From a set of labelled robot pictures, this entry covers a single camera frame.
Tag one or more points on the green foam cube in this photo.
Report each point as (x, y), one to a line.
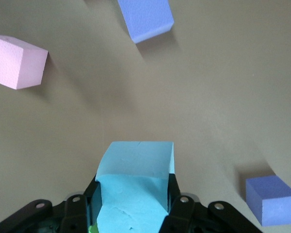
(93, 230)

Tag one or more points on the light blue foam cube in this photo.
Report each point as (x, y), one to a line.
(135, 194)

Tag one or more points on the purple foam cube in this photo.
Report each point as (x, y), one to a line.
(276, 208)
(145, 17)

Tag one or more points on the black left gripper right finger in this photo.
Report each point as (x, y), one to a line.
(196, 218)

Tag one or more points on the pink foam cube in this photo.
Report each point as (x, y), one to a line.
(14, 63)

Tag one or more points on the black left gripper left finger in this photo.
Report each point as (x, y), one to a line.
(72, 213)

